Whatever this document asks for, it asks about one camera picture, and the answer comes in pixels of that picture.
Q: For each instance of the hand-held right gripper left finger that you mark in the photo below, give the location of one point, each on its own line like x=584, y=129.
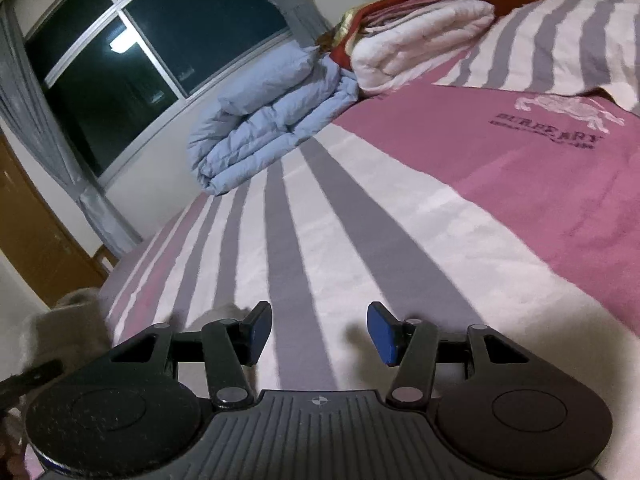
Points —
x=258, y=331

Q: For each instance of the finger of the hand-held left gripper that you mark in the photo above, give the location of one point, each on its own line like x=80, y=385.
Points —
x=30, y=377

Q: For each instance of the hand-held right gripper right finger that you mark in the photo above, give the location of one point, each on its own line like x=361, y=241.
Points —
x=382, y=335

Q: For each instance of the grey pants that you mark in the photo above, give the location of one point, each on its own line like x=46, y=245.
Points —
x=65, y=325

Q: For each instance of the striped pink bed sheet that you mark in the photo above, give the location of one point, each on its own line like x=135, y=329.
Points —
x=400, y=200

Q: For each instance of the brown wooden door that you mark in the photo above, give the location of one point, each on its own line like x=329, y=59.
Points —
x=40, y=240

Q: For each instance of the wooden chair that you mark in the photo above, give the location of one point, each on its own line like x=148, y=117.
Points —
x=105, y=256

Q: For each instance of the folded light blue duvet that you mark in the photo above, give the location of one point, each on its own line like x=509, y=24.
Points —
x=270, y=115

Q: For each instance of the folded white quilt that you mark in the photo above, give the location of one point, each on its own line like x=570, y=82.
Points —
x=415, y=45

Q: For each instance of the sliding glass window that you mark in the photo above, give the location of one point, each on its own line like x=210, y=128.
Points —
x=190, y=35

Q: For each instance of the folded red blankets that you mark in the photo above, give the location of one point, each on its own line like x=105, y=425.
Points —
x=395, y=2

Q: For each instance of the striped pillow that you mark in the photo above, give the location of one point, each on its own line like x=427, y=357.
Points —
x=555, y=40

